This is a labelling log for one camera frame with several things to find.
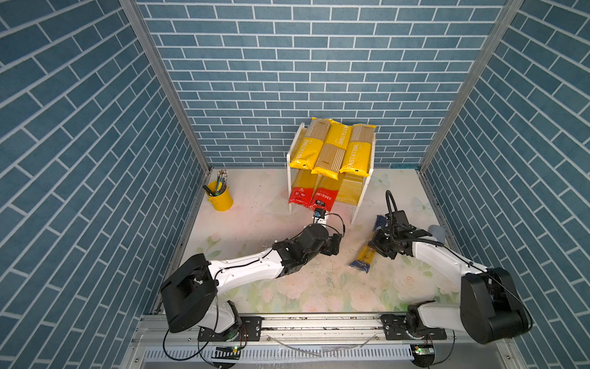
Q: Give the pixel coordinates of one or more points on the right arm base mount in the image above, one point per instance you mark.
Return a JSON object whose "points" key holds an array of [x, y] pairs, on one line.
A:
{"points": [[409, 326]]}

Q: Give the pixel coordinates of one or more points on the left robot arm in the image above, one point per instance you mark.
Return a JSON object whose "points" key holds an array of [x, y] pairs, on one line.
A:
{"points": [[190, 294]]}

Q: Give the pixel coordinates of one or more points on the blue spaghetti package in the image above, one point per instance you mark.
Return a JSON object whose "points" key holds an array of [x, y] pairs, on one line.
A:
{"points": [[365, 257]]}

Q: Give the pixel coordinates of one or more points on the red spaghetti package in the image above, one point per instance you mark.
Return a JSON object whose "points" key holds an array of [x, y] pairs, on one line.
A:
{"points": [[303, 188], [326, 193]]}

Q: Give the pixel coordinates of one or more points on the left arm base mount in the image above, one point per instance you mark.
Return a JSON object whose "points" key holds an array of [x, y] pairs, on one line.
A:
{"points": [[222, 322]]}

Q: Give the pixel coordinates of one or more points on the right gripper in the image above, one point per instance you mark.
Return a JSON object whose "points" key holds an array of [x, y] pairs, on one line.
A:
{"points": [[374, 241]]}

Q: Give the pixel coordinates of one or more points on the blue oval sponge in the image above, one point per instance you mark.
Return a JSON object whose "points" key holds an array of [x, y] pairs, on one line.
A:
{"points": [[438, 232]]}

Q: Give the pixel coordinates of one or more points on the yellow Pastatime pasta package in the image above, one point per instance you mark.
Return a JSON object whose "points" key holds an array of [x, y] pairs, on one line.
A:
{"points": [[311, 145]]}

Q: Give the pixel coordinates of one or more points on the white wooden two-tier shelf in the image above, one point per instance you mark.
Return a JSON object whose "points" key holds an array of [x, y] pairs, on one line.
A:
{"points": [[353, 187]]}

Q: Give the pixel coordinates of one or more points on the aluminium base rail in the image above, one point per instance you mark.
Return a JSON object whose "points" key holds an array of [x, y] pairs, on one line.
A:
{"points": [[346, 340]]}

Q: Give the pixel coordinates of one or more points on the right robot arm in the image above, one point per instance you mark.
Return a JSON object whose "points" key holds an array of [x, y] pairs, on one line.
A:
{"points": [[489, 307]]}

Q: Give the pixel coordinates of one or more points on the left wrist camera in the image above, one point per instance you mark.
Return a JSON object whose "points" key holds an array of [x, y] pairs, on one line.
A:
{"points": [[320, 216]]}

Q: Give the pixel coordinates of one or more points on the yellow pen cup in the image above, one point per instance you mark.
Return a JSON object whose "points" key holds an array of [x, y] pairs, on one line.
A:
{"points": [[222, 202]]}

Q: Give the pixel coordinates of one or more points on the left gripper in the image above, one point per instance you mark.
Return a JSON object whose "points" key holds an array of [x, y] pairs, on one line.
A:
{"points": [[332, 244]]}

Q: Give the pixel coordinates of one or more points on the pens in cup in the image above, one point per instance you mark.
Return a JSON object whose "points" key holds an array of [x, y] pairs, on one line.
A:
{"points": [[220, 185]]}

